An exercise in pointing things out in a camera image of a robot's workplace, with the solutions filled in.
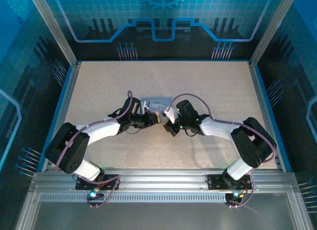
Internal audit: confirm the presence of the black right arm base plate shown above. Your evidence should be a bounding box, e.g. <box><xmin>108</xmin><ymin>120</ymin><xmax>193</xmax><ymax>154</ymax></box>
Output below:
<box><xmin>205</xmin><ymin>173</ymin><xmax>253</xmax><ymax>191</ymax></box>

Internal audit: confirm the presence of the aluminium side rail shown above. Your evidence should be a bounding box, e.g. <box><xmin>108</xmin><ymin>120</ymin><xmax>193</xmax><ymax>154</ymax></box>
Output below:
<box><xmin>247</xmin><ymin>61</ymin><xmax>285</xmax><ymax>173</ymax></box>
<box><xmin>41</xmin><ymin>61</ymin><xmax>83</xmax><ymax>173</ymax></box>

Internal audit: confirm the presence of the grey metal sheet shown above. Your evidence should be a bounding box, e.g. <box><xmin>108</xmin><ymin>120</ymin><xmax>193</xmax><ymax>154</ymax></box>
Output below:
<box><xmin>31</xmin><ymin>201</ymin><xmax>299</xmax><ymax>230</ymax></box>

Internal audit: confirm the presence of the slotted grey cable duct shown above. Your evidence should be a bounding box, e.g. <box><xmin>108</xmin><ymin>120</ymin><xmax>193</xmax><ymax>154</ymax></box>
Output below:
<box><xmin>39</xmin><ymin>194</ymin><xmax>230</xmax><ymax>203</ymax></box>

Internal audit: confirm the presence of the pastel cartoon tin box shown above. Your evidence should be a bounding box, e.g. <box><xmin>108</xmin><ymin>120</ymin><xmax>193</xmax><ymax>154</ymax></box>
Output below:
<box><xmin>140</xmin><ymin>96</ymin><xmax>174</xmax><ymax>123</ymax></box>

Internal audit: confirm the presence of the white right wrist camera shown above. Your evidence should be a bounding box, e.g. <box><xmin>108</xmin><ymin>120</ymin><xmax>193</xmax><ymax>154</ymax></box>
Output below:
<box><xmin>160</xmin><ymin>108</ymin><xmax>178</xmax><ymax>124</ymax></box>

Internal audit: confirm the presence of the aluminium front rail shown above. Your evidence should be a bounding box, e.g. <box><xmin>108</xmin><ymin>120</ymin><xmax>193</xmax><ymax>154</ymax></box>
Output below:
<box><xmin>29</xmin><ymin>168</ymin><xmax>299</xmax><ymax>194</ymax></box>

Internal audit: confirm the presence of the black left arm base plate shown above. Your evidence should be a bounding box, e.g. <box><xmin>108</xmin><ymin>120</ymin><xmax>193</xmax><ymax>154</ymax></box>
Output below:
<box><xmin>75</xmin><ymin>174</ymin><xmax>121</xmax><ymax>191</ymax></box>

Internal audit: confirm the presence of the aluminium frame post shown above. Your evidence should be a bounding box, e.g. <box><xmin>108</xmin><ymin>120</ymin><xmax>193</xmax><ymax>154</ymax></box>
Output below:
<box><xmin>27</xmin><ymin>0</ymin><xmax>80</xmax><ymax>67</ymax></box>
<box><xmin>248</xmin><ymin>0</ymin><xmax>298</xmax><ymax>68</ymax></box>

